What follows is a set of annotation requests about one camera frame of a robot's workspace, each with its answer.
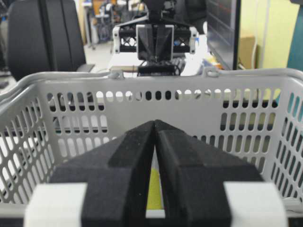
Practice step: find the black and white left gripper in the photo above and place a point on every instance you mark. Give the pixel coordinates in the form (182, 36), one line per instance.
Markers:
(155, 40)

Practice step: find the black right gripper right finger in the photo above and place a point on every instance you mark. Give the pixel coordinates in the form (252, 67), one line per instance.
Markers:
(192, 174)

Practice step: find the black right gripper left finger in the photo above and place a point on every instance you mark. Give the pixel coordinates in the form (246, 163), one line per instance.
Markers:
(117, 175)

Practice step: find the yellow cloth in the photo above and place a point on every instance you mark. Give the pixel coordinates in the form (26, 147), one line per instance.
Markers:
(154, 201)

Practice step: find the grey plastic shopping basket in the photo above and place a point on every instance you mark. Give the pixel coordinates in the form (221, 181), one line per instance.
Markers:
(49, 117)

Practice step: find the black monitor screen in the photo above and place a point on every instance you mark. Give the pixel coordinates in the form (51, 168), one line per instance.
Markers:
(223, 31)

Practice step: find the cardboard box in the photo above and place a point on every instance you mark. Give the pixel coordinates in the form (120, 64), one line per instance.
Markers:
(245, 51)

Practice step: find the black office chair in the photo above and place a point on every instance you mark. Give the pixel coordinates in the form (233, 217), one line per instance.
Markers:
(43, 35)

